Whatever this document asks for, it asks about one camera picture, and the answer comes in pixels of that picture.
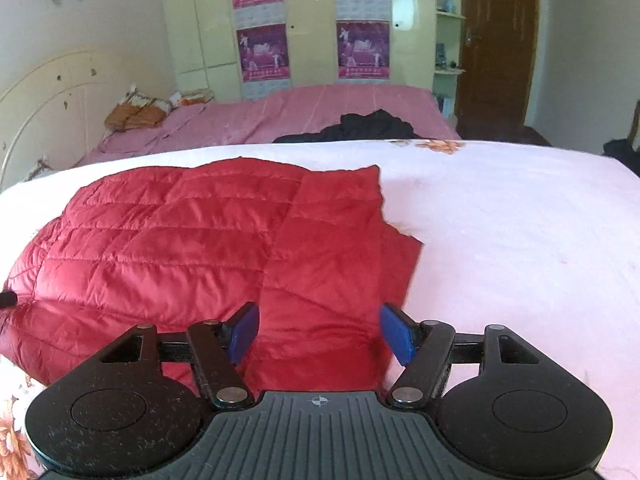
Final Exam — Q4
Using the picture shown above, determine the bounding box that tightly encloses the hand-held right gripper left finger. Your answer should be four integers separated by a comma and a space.
100, 302, 261, 409

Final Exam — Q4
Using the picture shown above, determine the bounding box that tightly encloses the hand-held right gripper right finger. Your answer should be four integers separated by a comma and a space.
378, 302, 544, 409

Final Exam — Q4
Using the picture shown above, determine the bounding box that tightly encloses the red down jacket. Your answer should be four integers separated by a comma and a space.
0, 156, 426, 399

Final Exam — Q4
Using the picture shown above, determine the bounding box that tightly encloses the white floral bed sheet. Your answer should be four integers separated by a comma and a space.
0, 138, 640, 480

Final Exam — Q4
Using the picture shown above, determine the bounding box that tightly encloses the cream curved headboard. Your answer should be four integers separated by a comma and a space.
0, 48, 179, 192

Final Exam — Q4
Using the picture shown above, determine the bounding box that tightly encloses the dark cloth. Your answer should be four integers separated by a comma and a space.
272, 108, 419, 144

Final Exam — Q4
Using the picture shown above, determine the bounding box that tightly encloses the pink bedspread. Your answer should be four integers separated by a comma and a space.
75, 83, 464, 167

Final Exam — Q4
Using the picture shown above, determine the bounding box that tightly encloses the small patterned pillow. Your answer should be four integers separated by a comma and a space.
169, 88, 216, 109

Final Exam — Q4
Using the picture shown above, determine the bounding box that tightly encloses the cream corner shelf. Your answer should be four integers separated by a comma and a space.
432, 0, 469, 122

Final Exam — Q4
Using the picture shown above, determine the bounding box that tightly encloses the black bag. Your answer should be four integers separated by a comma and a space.
602, 138, 640, 177

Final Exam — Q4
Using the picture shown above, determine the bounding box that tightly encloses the cream wardrobe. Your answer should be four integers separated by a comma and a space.
159, 0, 439, 102

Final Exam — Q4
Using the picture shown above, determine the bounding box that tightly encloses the brown wooden door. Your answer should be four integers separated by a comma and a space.
457, 0, 541, 132

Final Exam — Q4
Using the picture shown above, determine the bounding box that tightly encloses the purple wall poster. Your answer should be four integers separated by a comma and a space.
336, 20, 391, 81
235, 23, 292, 84

